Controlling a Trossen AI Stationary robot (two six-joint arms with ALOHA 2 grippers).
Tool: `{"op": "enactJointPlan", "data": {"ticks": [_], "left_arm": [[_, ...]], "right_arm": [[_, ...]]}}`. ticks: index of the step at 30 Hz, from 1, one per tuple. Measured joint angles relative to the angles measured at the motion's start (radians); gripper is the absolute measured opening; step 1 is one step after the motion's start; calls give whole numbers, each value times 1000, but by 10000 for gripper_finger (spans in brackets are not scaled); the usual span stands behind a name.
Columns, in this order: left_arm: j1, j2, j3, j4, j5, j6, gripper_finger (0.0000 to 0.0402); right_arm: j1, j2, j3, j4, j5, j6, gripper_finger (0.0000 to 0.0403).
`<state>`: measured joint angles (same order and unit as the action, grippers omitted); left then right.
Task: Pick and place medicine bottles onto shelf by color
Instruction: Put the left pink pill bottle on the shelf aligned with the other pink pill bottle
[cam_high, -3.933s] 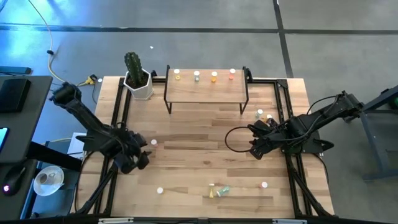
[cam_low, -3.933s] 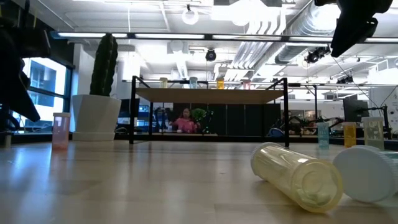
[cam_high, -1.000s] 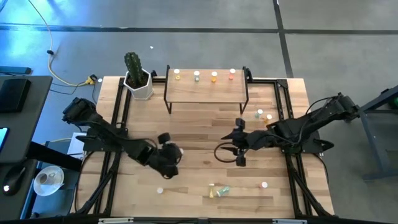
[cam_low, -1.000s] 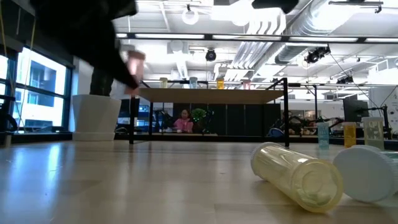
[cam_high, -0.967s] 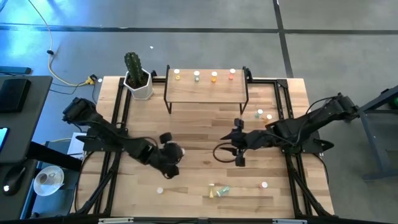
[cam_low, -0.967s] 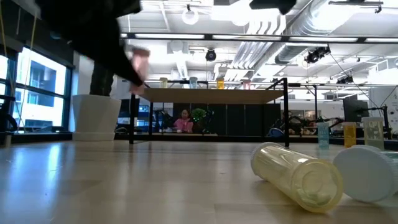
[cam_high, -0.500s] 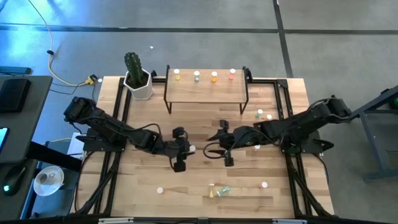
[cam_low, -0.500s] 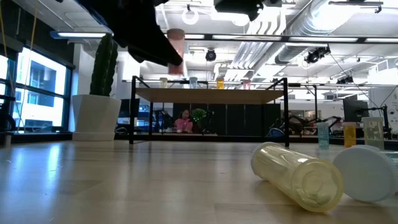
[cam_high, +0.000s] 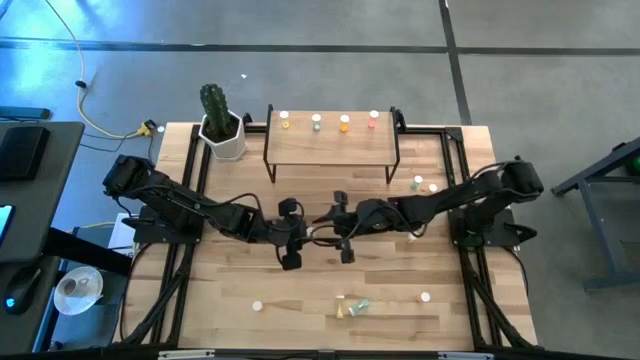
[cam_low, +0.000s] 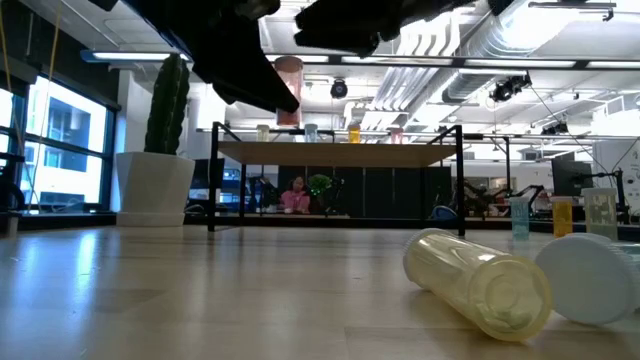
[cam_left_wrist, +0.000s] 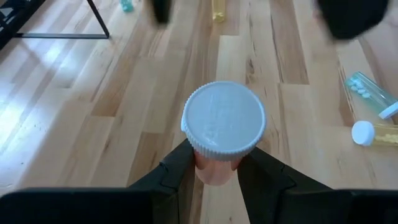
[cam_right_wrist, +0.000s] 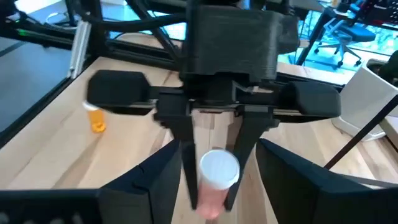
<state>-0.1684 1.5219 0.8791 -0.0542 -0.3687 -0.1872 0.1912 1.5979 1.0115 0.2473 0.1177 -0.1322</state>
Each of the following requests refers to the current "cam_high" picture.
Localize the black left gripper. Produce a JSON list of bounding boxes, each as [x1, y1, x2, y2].
[[269, 198, 315, 271]]

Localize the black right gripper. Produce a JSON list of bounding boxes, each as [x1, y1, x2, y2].
[[312, 190, 389, 265]]

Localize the white round lid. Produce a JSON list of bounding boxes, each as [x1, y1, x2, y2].
[[347, 298, 372, 317]]

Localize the wooden shelf black metal legs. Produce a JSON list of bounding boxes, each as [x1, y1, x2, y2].
[[263, 103, 407, 185]]

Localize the white hexagonal plant pot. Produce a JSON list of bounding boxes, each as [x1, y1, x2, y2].
[[198, 110, 248, 161]]

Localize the green cactus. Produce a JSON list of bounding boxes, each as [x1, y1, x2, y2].
[[199, 83, 232, 141]]

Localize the white paper sheet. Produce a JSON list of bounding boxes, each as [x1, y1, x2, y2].
[[107, 212, 141, 259]]

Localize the black desk crossbar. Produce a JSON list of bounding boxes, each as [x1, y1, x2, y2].
[[42, 227, 134, 276]]

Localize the black desk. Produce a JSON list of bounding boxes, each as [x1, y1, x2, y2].
[[0, 121, 86, 360]]

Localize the blue-grey metal cart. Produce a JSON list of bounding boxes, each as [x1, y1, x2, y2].
[[551, 135, 640, 292]]

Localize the black computer mouse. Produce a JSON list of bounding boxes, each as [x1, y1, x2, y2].
[[3, 266, 44, 316]]

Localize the black rectangular pad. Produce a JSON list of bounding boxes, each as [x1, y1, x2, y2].
[[0, 125, 51, 182]]

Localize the phone with lit screen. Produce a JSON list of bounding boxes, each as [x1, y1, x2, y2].
[[0, 204, 16, 247]]

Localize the dark flat bar device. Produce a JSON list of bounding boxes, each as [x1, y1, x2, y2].
[[0, 105, 53, 121]]

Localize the black aluminium table frame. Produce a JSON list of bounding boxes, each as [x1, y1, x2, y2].
[[112, 112, 541, 360]]

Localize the yellow floor cable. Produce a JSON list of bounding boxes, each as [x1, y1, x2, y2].
[[44, 0, 151, 140]]

